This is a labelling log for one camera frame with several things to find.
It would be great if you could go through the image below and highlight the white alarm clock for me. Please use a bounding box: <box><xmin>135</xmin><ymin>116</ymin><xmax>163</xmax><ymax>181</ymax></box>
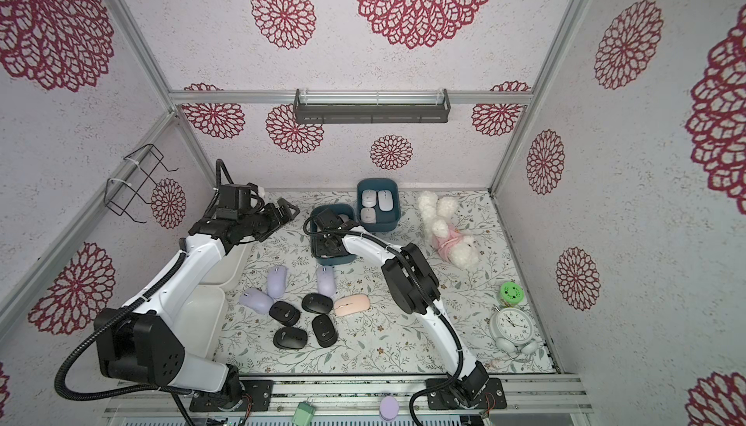
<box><xmin>489</xmin><ymin>307</ymin><xmax>540</xmax><ymax>355</ymax></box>

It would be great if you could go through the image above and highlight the black mouse upper right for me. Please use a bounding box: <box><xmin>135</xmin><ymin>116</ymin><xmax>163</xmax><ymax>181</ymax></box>
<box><xmin>301</xmin><ymin>293</ymin><xmax>334</xmax><ymax>314</ymax></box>

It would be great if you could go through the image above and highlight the purple mouse upright left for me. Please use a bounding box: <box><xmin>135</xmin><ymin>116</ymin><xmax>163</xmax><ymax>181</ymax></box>
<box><xmin>267</xmin><ymin>265</ymin><xmax>289</xmax><ymax>300</ymax></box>

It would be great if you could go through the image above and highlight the green round toy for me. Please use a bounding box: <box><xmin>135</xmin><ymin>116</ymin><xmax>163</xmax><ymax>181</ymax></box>
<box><xmin>498</xmin><ymin>281</ymin><xmax>526</xmax><ymax>307</ymax></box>

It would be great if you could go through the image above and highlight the black mouse upper left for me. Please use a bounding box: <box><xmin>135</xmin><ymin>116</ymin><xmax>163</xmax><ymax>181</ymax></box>
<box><xmin>268</xmin><ymin>301</ymin><xmax>301</xmax><ymax>327</ymax></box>

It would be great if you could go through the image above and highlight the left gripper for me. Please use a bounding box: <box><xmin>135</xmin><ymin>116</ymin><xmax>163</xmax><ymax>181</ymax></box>
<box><xmin>240</xmin><ymin>197</ymin><xmax>299</xmax><ymax>243</ymax></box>

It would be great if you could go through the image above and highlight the white plush toy pink dress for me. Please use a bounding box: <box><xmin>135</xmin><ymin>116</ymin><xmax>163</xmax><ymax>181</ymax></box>
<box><xmin>417</xmin><ymin>191</ymin><xmax>480</xmax><ymax>270</ymax></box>

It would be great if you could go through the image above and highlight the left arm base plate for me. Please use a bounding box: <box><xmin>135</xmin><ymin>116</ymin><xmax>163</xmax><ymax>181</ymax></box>
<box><xmin>188</xmin><ymin>379</ymin><xmax>274</xmax><ymax>412</ymax></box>

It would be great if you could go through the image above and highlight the black wire wall rack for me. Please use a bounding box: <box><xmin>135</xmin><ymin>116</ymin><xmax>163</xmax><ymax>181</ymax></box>
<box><xmin>103</xmin><ymin>143</ymin><xmax>179</xmax><ymax>225</ymax></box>

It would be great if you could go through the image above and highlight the black mouse lower left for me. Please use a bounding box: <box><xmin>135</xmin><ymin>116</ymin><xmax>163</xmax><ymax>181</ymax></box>
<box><xmin>273</xmin><ymin>327</ymin><xmax>308</xmax><ymax>350</ymax></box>

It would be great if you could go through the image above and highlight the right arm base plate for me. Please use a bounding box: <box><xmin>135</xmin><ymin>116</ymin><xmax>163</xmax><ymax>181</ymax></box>
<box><xmin>427</xmin><ymin>377</ymin><xmax>507</xmax><ymax>410</ymax></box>

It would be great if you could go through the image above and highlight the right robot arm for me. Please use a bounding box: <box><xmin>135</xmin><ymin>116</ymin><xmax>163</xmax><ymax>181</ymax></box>
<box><xmin>303</xmin><ymin>206</ymin><xmax>490</xmax><ymax>424</ymax></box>

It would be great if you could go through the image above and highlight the purple mouse lower left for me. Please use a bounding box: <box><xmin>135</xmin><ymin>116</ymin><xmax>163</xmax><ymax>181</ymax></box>
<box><xmin>239</xmin><ymin>287</ymin><xmax>275</xmax><ymax>314</ymax></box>

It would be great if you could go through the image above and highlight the white mouse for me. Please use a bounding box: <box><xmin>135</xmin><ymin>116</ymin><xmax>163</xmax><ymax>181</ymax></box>
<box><xmin>359</xmin><ymin>206</ymin><xmax>377</xmax><ymax>224</ymax></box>
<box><xmin>361</xmin><ymin>189</ymin><xmax>378</xmax><ymax>208</ymax></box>
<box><xmin>378</xmin><ymin>190</ymin><xmax>394</xmax><ymax>212</ymax></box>

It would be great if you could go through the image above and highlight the black mouse lower right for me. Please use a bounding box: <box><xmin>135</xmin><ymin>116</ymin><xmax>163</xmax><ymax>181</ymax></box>
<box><xmin>312</xmin><ymin>314</ymin><xmax>338</xmax><ymax>348</ymax></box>

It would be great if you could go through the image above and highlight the black mouse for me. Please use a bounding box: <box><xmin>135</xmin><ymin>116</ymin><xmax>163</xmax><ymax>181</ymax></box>
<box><xmin>312</xmin><ymin>314</ymin><xmax>338</xmax><ymax>348</ymax></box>
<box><xmin>268</xmin><ymin>301</ymin><xmax>301</xmax><ymax>327</ymax></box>
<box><xmin>273</xmin><ymin>327</ymin><xmax>308</xmax><ymax>350</ymax></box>
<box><xmin>301</xmin><ymin>293</ymin><xmax>334</xmax><ymax>314</ymax></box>

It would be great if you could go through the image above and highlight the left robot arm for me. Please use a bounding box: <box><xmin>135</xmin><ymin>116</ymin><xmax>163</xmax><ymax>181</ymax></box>
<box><xmin>54</xmin><ymin>160</ymin><xmax>300</xmax><ymax>410</ymax></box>

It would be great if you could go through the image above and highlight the purple mouse centre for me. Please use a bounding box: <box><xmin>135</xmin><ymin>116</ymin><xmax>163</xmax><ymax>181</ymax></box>
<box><xmin>316</xmin><ymin>266</ymin><xmax>336</xmax><ymax>299</ymax></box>

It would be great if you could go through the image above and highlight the dark wall shelf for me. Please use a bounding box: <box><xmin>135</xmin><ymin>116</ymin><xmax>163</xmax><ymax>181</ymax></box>
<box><xmin>291</xmin><ymin>89</ymin><xmax>452</xmax><ymax>125</ymax></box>

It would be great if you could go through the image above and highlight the white tray rear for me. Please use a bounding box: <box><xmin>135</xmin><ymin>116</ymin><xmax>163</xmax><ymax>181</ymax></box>
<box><xmin>200</xmin><ymin>244</ymin><xmax>253</xmax><ymax>292</ymax></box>

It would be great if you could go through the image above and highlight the green connector block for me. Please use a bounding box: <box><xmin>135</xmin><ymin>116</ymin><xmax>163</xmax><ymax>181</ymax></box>
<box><xmin>293</xmin><ymin>402</ymin><xmax>316</xmax><ymax>426</ymax></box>

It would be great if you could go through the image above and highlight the purple round cap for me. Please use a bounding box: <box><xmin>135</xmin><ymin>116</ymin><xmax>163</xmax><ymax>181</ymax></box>
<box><xmin>379</xmin><ymin>395</ymin><xmax>400</xmax><ymax>422</ymax></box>

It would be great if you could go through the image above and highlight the white tray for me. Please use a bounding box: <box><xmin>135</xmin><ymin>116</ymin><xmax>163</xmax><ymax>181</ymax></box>
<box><xmin>173</xmin><ymin>285</ymin><xmax>227</xmax><ymax>360</ymax></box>
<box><xmin>200</xmin><ymin>244</ymin><xmax>253</xmax><ymax>292</ymax></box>

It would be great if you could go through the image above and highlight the white tray front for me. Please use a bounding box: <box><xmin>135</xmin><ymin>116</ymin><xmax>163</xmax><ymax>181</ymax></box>
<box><xmin>173</xmin><ymin>285</ymin><xmax>227</xmax><ymax>360</ymax></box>

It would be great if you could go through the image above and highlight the teal storage box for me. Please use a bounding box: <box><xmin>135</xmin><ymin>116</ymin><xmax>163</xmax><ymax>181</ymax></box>
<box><xmin>304</xmin><ymin>204</ymin><xmax>357</xmax><ymax>267</ymax></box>
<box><xmin>356</xmin><ymin>178</ymin><xmax>401</xmax><ymax>233</ymax></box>

